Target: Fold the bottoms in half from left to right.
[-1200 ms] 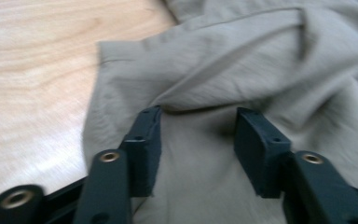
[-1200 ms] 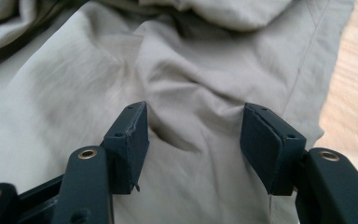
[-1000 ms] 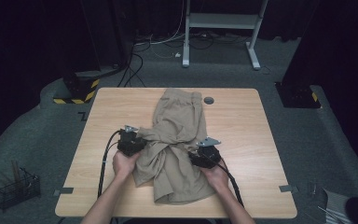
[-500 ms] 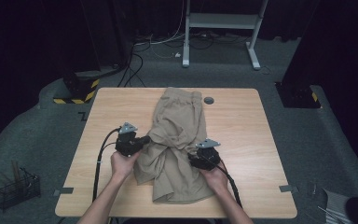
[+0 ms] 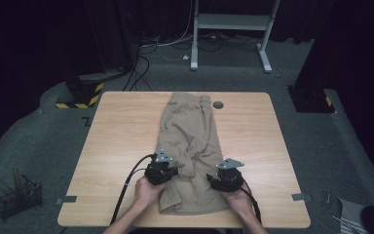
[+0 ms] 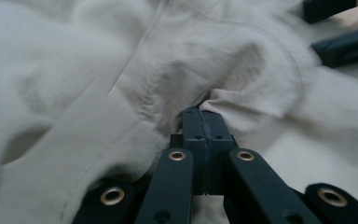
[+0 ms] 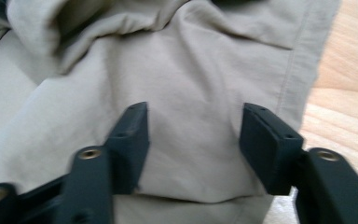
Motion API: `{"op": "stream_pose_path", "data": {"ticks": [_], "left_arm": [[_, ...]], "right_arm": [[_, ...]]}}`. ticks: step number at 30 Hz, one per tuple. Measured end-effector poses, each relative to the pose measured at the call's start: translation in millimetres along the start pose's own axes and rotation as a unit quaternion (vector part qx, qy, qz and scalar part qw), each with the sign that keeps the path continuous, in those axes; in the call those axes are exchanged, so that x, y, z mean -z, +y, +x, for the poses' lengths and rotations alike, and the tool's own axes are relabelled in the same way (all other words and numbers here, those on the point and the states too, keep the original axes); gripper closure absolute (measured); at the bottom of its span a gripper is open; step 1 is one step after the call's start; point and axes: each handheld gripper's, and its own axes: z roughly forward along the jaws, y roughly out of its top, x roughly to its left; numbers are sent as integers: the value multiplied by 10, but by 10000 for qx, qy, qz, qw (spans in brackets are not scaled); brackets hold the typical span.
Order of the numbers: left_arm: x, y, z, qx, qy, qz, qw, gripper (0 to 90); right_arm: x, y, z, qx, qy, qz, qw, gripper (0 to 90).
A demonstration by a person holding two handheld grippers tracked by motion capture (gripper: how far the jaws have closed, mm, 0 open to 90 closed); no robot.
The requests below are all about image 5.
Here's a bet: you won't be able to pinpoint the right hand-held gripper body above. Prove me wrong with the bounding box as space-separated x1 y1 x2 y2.
214 157 245 193

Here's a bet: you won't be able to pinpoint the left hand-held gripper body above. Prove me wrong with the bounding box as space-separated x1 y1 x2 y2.
143 148 173 187

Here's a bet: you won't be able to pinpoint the beige shorts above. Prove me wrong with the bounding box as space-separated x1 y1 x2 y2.
155 91 232 216

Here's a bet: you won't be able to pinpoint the person's left hand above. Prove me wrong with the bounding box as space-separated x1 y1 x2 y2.
133 175 169 211

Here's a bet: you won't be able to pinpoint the person's right hand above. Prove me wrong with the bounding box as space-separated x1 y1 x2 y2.
221 186 256 223

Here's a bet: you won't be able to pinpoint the grey tape piece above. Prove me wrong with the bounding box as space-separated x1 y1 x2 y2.
56 195 78 206
291 193 313 203

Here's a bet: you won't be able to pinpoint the black yellow striped stand base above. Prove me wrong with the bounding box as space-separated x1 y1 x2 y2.
55 73 106 110

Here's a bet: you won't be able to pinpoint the striped grey sheet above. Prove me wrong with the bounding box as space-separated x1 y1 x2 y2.
336 196 371 234

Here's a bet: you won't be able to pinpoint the white metal stand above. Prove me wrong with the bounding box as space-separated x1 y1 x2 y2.
189 0 281 74

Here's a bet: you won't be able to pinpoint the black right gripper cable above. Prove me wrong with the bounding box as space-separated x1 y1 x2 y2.
239 180 263 225

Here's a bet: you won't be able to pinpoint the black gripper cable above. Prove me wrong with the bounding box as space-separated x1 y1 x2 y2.
109 153 156 226
239 180 263 225

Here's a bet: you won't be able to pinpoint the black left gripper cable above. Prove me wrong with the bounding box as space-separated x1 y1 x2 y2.
109 153 156 226

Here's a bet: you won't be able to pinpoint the black floor cables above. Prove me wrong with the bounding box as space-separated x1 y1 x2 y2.
122 32 267 93

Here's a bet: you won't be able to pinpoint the white floor cable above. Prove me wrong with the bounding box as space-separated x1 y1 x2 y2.
139 0 196 62

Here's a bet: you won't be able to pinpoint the black wire basket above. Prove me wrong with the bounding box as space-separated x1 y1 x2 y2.
0 167 44 220

